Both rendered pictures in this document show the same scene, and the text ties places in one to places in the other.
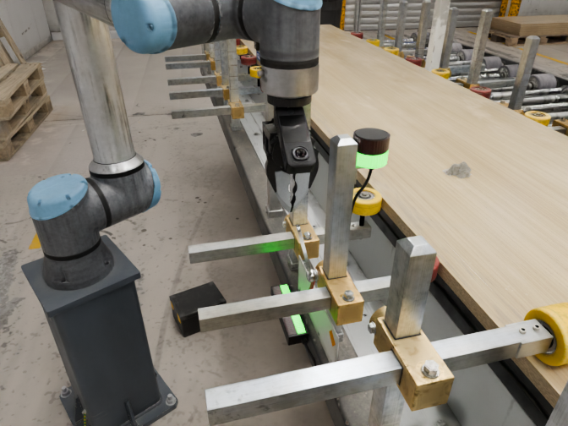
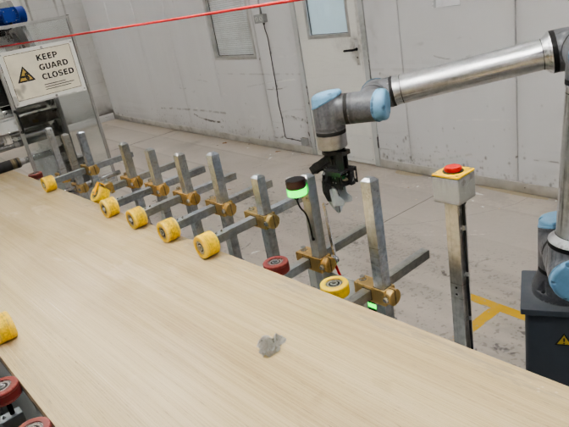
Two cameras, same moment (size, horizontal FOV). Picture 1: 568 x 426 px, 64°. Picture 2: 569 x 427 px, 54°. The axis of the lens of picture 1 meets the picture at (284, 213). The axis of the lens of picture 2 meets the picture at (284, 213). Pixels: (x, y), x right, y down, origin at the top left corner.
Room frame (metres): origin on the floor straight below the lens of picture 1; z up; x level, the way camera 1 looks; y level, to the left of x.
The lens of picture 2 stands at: (2.12, -0.82, 1.67)
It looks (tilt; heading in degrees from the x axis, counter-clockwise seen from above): 22 degrees down; 156
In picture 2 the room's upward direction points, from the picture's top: 11 degrees counter-clockwise
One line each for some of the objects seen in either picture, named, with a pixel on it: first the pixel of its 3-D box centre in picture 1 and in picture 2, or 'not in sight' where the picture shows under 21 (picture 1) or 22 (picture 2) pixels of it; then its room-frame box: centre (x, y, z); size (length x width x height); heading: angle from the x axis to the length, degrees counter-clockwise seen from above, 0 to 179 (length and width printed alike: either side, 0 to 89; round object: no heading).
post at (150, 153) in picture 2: not in sight; (162, 199); (-0.29, -0.34, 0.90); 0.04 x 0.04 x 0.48; 14
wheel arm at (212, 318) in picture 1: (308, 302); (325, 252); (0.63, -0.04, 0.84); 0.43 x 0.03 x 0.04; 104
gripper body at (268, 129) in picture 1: (287, 127); (337, 167); (0.72, -0.01, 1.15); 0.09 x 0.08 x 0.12; 14
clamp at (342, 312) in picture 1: (338, 289); (315, 260); (0.66, -0.10, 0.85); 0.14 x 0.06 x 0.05; 14
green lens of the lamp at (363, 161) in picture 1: (369, 155); (296, 191); (0.69, -0.14, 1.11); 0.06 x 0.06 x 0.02
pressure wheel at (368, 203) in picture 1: (363, 214); (336, 299); (0.92, -0.19, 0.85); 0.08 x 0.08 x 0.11
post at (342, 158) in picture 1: (335, 256); (317, 245); (0.68, -0.10, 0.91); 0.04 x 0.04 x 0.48; 14
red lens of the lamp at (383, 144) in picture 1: (370, 140); (295, 183); (0.69, -0.14, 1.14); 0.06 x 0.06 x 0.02
